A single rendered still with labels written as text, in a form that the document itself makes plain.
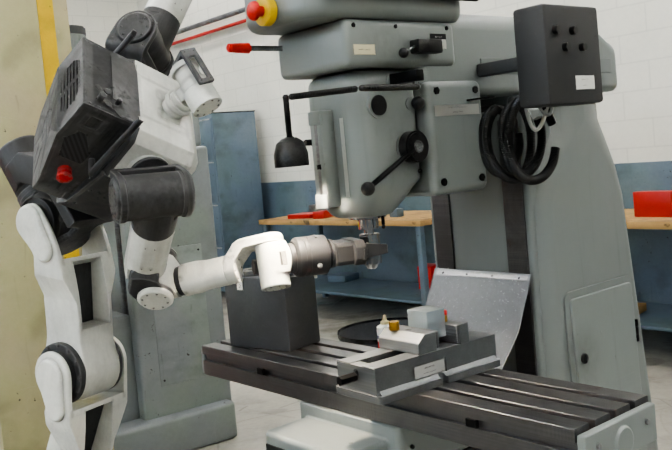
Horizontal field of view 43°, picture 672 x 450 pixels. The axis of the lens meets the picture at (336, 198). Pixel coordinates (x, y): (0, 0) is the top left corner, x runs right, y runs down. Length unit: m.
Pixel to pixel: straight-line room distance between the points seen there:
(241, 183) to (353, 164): 7.47
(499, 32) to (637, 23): 4.27
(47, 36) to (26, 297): 0.98
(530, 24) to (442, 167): 0.36
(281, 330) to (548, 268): 0.68
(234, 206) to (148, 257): 7.43
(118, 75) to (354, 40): 0.49
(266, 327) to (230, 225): 6.97
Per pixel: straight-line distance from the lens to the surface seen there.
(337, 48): 1.77
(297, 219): 7.86
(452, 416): 1.70
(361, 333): 4.18
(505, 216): 2.12
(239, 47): 1.85
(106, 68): 1.81
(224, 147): 9.16
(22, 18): 3.42
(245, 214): 9.28
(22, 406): 3.41
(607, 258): 2.30
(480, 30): 2.08
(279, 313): 2.19
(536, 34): 1.84
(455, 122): 1.96
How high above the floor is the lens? 1.46
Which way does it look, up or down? 3 degrees down
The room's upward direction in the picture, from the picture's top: 5 degrees counter-clockwise
